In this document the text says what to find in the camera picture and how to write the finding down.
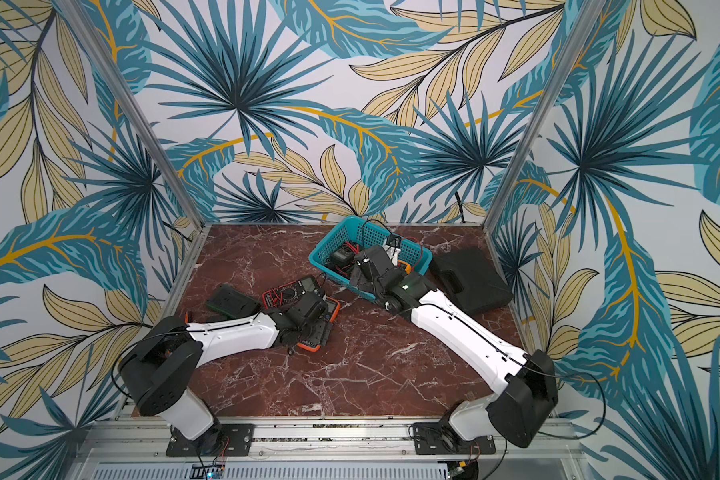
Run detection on orange red multimeter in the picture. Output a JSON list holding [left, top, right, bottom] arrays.
[[296, 297, 340, 352]]

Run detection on dark red multimeter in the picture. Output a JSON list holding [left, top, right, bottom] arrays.
[[261, 275, 324, 311]]

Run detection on green black multimeter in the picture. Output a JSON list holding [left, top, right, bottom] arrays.
[[327, 245, 356, 272]]

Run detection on green black device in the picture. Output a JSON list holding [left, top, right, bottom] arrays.
[[205, 283, 262, 320]]

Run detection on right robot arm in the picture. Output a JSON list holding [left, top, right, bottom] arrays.
[[350, 246, 558, 448]]

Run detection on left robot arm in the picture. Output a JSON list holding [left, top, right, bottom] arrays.
[[117, 292, 340, 455]]

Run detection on teal plastic basket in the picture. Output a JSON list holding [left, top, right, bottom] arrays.
[[309, 216, 433, 302]]

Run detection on black case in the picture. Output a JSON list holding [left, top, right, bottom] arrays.
[[430, 247, 514, 315]]

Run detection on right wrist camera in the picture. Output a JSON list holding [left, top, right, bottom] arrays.
[[384, 233, 403, 250]]

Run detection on aluminium front rail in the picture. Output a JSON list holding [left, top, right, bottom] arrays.
[[66, 416, 594, 479]]

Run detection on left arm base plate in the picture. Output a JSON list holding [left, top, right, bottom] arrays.
[[166, 423, 255, 458]]

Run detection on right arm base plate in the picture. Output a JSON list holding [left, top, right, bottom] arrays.
[[408, 422, 496, 457]]

